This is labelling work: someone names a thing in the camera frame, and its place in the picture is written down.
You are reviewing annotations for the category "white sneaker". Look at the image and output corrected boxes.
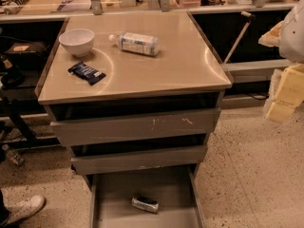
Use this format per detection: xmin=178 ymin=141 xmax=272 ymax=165
xmin=3 ymin=195 xmax=46 ymax=226

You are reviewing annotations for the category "black bag on shelf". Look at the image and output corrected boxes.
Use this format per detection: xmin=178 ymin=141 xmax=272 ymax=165
xmin=4 ymin=42 xmax=48 ymax=70

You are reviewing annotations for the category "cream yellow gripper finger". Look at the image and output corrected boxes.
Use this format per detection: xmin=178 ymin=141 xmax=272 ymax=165
xmin=265 ymin=64 xmax=304 ymax=123

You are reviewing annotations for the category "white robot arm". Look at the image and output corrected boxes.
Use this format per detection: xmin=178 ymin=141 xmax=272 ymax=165
xmin=258 ymin=0 xmax=304 ymax=123

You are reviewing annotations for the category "small bottle on floor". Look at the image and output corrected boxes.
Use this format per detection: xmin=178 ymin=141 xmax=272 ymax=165
xmin=2 ymin=144 xmax=24 ymax=166

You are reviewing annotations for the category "dark blue snack packet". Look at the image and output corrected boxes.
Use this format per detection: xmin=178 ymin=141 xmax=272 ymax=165
xmin=67 ymin=61 xmax=106 ymax=86

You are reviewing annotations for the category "black cable on floor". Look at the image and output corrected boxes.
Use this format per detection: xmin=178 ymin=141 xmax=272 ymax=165
xmin=246 ymin=92 xmax=270 ymax=101

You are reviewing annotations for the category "grey drawer cabinet with counter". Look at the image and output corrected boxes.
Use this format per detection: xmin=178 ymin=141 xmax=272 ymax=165
xmin=34 ymin=10 xmax=234 ymax=176

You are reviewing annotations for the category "grey top drawer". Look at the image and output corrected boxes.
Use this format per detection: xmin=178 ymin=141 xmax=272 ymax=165
xmin=50 ymin=108 xmax=220 ymax=146

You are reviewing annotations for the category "grey middle drawer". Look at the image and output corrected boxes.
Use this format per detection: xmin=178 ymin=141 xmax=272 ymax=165
xmin=71 ymin=145 xmax=207 ymax=175

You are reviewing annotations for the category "silver redbull can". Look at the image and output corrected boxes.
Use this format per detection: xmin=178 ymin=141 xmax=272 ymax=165
xmin=131 ymin=196 xmax=159 ymax=214

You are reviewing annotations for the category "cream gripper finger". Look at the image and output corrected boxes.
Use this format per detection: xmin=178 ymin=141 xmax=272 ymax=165
xmin=258 ymin=21 xmax=282 ymax=48

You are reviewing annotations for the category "grey open bottom drawer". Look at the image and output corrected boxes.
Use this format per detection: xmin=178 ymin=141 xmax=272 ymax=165
xmin=89 ymin=166 xmax=205 ymax=228

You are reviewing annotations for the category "clear plastic water bottle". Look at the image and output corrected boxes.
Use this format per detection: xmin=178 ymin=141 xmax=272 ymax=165
xmin=108 ymin=32 xmax=159 ymax=56

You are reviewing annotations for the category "black coiled tool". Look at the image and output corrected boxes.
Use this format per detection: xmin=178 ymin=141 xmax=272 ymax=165
xmin=3 ymin=0 xmax=29 ymax=15

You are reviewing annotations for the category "white ceramic bowl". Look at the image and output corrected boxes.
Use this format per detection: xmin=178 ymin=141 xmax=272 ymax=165
xmin=59 ymin=28 xmax=95 ymax=57

